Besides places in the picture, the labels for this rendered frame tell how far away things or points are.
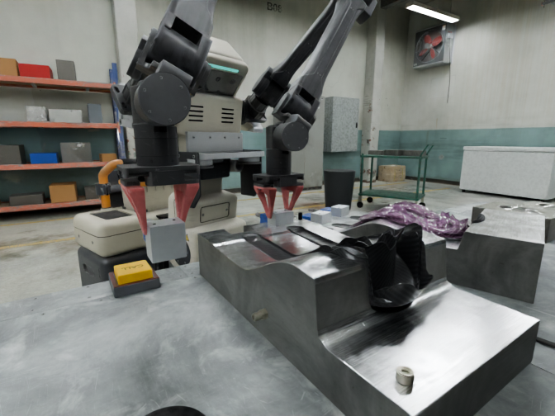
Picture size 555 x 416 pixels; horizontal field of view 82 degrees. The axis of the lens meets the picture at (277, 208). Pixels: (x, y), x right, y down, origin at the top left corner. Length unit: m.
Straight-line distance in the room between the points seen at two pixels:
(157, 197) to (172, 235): 0.83
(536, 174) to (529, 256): 6.45
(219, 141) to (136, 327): 0.65
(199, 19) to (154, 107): 0.17
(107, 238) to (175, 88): 0.86
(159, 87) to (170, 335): 0.34
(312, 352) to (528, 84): 7.97
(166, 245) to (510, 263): 0.58
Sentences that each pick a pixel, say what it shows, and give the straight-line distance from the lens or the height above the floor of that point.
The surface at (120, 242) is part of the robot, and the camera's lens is 1.22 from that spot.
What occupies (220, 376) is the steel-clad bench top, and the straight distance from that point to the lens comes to 0.44.
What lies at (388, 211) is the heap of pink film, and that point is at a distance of 0.77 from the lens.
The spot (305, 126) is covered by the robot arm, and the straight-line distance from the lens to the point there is 0.64.
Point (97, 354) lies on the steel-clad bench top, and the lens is 0.52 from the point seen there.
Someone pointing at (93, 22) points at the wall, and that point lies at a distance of 6.19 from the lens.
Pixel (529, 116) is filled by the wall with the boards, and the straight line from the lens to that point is 8.12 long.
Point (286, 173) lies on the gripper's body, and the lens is 0.71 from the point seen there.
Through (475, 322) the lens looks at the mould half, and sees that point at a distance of 0.48.
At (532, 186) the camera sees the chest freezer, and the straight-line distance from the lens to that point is 7.16.
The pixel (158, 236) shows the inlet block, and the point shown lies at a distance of 0.48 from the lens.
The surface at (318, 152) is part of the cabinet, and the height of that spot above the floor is 0.81.
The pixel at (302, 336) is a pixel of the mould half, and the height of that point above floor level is 0.85.
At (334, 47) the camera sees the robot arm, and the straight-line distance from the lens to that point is 0.83.
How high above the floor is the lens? 1.08
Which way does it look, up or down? 12 degrees down
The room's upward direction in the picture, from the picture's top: straight up
